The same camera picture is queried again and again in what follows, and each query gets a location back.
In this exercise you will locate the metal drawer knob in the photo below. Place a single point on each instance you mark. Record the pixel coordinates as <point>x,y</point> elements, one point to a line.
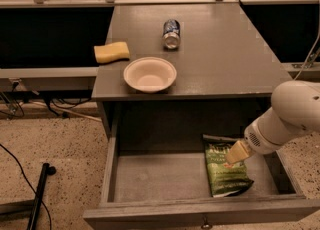
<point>206,225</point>

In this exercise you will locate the grey wooden cabinet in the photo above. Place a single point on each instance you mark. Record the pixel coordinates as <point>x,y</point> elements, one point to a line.
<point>221,54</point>

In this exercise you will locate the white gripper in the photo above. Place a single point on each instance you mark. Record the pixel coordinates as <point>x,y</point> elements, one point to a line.
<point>254,140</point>

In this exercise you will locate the blue soda can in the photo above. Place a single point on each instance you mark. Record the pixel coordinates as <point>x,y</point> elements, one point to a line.
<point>171,34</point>

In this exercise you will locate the yellow sponge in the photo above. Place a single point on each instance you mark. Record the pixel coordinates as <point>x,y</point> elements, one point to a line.
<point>111,52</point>

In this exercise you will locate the grey metal shelf beam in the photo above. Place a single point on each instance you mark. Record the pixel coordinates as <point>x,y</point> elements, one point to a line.
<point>49,79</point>

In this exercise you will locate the white paper bowl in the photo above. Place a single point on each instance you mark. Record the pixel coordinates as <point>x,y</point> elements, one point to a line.
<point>150,74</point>

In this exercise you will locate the green jalapeno chip bag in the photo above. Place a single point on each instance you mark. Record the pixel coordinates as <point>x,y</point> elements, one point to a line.
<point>224,179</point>

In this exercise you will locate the black stand leg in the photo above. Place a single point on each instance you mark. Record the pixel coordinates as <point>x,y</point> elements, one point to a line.
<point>29,208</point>

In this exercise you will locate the open grey wooden drawer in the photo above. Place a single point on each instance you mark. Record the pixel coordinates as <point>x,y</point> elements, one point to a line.
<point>156,176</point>

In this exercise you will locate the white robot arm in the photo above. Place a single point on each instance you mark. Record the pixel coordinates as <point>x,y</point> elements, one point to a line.
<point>294,112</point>

